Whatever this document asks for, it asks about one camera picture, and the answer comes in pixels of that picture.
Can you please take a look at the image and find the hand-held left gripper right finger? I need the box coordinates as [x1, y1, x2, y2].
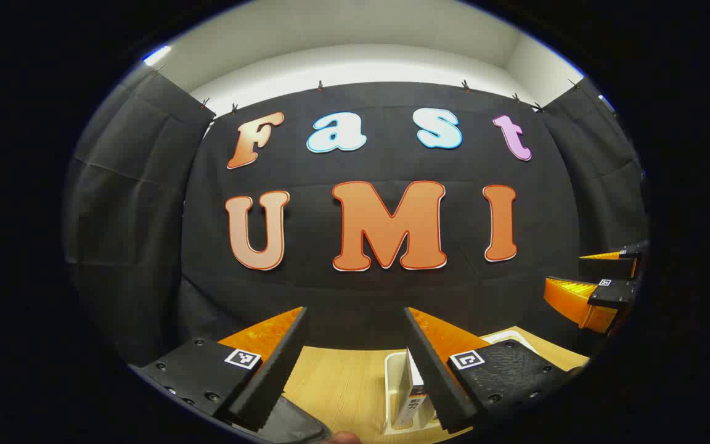
[403, 305, 590, 435]

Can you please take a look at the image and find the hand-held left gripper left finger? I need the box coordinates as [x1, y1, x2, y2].
[128, 305, 309, 432]

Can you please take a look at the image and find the portrait cover book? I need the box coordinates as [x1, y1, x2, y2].
[395, 348, 437, 429]

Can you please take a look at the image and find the cream bookshelf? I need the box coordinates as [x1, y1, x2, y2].
[385, 330, 537, 435]

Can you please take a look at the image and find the grey schoolbag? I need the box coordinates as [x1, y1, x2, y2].
[232, 395, 331, 442]

